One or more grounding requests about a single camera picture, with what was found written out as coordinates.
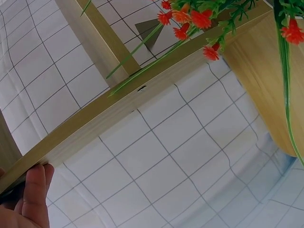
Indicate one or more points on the person's left hand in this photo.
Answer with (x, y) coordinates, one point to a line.
(26, 209)

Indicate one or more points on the person's left fingers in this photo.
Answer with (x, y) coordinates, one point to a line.
(35, 185)

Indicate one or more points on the artificial orange flower sprig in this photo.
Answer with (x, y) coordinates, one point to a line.
(292, 33)
(200, 19)

